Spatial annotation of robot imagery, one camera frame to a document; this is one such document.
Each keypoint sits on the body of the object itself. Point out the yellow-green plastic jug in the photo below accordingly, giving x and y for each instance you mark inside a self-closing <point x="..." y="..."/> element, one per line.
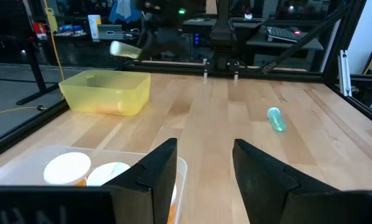
<point x="51" y="21"/>

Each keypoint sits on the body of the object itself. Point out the grey box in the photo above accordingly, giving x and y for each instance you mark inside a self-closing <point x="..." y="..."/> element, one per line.
<point x="110" y="32"/>

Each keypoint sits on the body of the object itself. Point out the silver aluminium bracket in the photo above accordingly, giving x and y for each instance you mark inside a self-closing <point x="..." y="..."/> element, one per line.
<point x="344" y="74"/>

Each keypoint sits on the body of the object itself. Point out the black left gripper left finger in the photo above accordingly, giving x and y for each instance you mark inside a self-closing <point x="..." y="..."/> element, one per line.
<point x="151" y="186"/>

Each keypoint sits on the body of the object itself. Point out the teal pill vial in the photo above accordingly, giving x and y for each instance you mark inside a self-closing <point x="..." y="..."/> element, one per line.
<point x="277" y="123"/>

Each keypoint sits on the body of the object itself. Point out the black keyboard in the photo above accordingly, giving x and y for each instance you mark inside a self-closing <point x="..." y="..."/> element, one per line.
<point x="282" y="34"/>

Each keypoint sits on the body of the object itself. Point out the white container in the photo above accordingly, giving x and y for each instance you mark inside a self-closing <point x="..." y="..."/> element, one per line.
<point x="94" y="28"/>

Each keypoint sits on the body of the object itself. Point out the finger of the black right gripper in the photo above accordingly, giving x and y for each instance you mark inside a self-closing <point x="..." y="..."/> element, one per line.
<point x="147" y="43"/>

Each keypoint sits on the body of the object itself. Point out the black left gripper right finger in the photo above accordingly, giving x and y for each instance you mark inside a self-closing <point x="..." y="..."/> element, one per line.
<point x="260" y="186"/>

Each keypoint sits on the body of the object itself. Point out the black aluminium table frame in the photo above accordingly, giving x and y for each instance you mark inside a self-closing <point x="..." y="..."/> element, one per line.
<point x="173" y="68"/>

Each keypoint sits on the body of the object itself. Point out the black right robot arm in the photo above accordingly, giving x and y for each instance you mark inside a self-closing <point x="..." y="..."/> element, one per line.
<point x="222" y="37"/>

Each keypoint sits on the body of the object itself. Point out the yellow translucent plastic bin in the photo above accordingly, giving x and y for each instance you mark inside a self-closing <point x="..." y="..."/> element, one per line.
<point x="80" y="96"/>

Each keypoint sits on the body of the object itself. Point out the blue cloth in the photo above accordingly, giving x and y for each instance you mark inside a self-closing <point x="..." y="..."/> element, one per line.
<point x="123" y="11"/>

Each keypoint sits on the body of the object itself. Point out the orange pill bottle white cap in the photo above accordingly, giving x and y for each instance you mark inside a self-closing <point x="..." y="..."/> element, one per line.
<point x="172" y="205"/>
<point x="67" y="168"/>
<point x="106" y="174"/>

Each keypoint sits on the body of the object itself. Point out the black desk leg frame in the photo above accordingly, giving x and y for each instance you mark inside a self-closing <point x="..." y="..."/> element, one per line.
<point x="36" y="71"/>

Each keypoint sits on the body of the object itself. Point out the clear frosted plastic bin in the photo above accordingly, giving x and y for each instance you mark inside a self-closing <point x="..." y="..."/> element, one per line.
<point x="24" y="168"/>

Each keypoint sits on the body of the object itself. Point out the black desk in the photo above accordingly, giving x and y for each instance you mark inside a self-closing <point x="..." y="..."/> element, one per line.
<point x="267" y="46"/>

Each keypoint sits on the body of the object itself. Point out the small yellow pill vial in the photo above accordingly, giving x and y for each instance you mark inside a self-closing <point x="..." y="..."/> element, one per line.
<point x="123" y="49"/>

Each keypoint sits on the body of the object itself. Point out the small red container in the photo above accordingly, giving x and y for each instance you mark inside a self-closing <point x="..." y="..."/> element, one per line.
<point x="39" y="28"/>

